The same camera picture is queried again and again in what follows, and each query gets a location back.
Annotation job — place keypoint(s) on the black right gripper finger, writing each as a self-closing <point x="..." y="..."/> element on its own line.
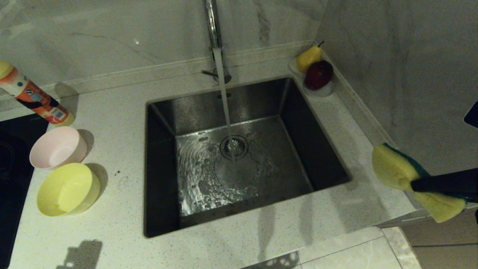
<point x="448" y="183"/>

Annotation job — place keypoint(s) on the green and yellow sponge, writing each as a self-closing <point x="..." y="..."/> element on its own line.
<point x="392" y="168"/>

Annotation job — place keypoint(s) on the chrome faucet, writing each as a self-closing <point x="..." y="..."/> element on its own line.
<point x="213" y="22"/>

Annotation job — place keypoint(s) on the yellow plastic bowl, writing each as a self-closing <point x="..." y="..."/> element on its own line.
<point x="67" y="190"/>

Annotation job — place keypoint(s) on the pink plastic bowl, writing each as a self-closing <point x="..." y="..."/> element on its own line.
<point x="58" y="147"/>

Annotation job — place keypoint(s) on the orange label dish soap bottle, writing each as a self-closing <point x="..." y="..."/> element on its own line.
<point x="37" y="99"/>

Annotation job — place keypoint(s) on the stainless steel sink basin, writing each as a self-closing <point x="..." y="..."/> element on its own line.
<point x="280" y="168"/>

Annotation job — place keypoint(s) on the small white dish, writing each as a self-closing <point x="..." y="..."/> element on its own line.
<point x="323" y="92"/>

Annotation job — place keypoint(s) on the dark red apple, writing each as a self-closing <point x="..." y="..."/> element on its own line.
<point x="318" y="74"/>

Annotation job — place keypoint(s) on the yellow pear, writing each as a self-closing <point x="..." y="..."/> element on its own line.
<point x="308" y="59"/>

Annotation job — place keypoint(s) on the round metal drain strainer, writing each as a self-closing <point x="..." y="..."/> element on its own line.
<point x="241" y="144"/>

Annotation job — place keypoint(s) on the clear running water stream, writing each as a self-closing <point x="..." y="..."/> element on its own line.
<point x="225" y="104"/>

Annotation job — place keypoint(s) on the black induction cooktop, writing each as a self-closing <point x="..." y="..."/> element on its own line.
<point x="15" y="168"/>

